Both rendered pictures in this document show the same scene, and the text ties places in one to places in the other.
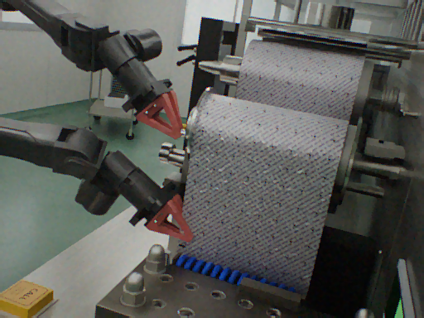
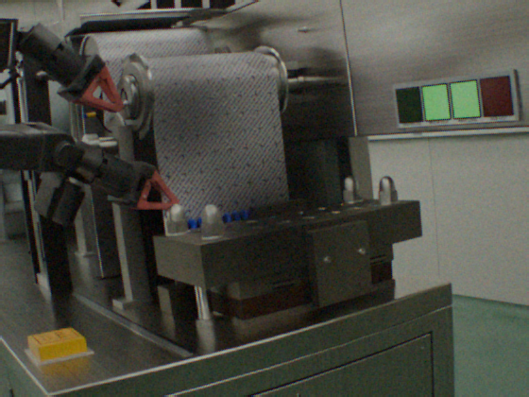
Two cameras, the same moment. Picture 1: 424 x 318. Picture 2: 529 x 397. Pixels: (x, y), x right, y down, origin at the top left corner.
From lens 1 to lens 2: 0.78 m
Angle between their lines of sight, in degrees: 48
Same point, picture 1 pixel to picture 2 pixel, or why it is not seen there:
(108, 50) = (41, 34)
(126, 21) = not seen: outside the picture
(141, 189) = (121, 164)
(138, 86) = (78, 63)
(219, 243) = (204, 195)
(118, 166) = (89, 149)
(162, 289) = not seen: hidden behind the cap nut
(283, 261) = (263, 185)
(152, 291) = not seen: hidden behind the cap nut
